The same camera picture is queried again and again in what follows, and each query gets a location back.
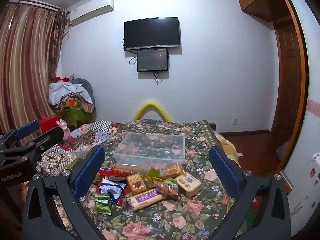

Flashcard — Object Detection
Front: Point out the brown wooden door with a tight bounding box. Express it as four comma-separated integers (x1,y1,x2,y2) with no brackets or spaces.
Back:
271,17,307,143

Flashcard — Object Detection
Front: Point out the white curtain rail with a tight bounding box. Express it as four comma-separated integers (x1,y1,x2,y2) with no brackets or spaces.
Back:
10,0,61,12

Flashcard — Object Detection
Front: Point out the green pea snack packet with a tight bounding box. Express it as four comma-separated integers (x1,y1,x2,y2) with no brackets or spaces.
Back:
90,192,112,205
93,202,112,215

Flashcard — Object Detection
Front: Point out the clear plastic storage box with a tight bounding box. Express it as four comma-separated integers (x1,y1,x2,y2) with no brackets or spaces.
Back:
112,132,186,173

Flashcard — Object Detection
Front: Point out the striped red curtain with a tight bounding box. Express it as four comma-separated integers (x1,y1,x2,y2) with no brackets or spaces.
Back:
0,0,68,137

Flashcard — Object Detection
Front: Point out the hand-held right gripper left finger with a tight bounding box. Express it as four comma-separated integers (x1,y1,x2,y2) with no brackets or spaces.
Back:
22,145,107,240

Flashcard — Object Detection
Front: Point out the yellow foam tube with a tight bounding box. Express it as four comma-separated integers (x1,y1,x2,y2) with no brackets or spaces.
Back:
132,100,172,122

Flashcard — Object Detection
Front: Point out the dark floral blanket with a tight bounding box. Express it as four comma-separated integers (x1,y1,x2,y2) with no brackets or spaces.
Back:
50,119,250,240

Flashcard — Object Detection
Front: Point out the green label cake packet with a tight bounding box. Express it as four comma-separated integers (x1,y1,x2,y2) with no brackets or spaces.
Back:
156,178,179,197

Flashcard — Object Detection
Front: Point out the yellow-green snack packet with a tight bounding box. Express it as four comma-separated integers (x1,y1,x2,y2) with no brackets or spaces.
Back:
144,167,163,188

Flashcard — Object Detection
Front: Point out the white cabinet with stickers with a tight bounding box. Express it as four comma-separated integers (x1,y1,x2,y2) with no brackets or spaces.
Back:
291,151,320,235

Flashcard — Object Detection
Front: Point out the pile of clothes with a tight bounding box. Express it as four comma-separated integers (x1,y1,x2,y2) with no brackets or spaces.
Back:
49,76,95,128

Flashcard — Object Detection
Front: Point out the clear bread slice packet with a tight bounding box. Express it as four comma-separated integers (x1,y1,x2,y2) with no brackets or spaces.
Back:
159,162,184,180

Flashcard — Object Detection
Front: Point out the brown biscuit packet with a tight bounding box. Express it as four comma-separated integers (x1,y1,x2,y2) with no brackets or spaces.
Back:
126,173,147,196

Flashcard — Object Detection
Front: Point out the grey-blue cloth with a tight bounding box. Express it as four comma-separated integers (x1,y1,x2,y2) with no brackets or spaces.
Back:
276,142,291,161

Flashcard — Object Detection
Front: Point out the small black wall monitor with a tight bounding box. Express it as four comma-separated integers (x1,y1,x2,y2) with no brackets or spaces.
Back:
136,48,169,73

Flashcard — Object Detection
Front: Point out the red box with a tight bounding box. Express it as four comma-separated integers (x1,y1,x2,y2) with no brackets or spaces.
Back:
39,115,60,133

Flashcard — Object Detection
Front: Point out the blue and white snack packet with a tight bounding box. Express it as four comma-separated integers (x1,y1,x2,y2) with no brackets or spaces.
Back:
96,179,127,202

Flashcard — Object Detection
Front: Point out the yellow quilt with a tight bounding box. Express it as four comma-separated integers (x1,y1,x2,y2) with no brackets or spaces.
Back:
216,132,242,167

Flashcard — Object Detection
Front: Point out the black monitor cable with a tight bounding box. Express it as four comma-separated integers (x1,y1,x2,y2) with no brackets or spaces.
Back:
153,70,166,85

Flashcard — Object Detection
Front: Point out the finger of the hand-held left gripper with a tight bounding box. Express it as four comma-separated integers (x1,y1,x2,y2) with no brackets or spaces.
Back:
0,126,65,167
0,120,40,150

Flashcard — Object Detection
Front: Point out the pink plush toy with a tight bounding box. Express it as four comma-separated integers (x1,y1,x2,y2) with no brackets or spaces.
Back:
56,119,71,140

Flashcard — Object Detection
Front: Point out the red noodle snack packet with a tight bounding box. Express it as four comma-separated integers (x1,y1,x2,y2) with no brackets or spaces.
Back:
98,167,128,182
117,187,131,206

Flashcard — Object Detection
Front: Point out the beige cracker packet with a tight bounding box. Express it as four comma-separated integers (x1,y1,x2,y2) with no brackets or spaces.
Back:
174,174,202,198

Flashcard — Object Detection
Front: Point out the purple label biscuit roll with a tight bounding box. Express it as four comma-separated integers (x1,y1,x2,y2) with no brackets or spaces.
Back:
126,189,163,212

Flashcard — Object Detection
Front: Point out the white sliding wardrobe door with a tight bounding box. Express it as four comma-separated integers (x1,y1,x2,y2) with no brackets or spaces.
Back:
282,0,320,188

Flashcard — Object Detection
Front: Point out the patchwork blanket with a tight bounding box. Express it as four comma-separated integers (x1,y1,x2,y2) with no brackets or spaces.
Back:
37,120,123,178

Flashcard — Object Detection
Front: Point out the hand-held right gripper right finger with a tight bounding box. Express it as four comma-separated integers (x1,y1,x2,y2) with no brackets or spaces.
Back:
209,145,292,240

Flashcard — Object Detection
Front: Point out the teal armchair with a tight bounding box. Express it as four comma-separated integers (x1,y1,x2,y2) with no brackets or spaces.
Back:
72,78,96,107

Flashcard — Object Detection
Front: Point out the white air conditioner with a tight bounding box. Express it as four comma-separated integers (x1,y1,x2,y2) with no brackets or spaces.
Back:
69,0,115,27

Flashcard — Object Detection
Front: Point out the black wall television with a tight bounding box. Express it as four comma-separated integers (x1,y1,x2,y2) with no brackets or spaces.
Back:
124,17,182,51

